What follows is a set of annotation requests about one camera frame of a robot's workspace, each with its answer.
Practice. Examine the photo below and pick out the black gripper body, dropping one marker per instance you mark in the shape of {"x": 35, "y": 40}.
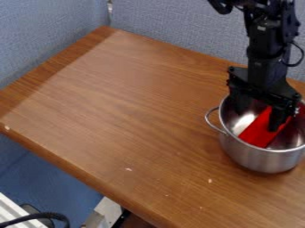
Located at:
{"x": 265, "y": 76}

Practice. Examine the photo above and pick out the white table leg bracket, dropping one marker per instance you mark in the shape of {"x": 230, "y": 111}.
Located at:
{"x": 105, "y": 215}

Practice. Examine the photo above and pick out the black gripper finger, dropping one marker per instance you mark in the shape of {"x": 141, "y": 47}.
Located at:
{"x": 278, "y": 116}
{"x": 241, "y": 97}

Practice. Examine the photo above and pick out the red rectangular block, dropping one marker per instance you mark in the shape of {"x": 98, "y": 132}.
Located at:
{"x": 257, "y": 134}

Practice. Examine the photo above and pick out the metal pot with handle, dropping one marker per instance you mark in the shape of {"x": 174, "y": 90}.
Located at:
{"x": 284, "y": 151}

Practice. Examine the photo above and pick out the white radiator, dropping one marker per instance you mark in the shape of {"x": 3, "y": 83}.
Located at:
{"x": 12, "y": 211}

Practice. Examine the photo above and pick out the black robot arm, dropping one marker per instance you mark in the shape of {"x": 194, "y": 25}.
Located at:
{"x": 272, "y": 27}

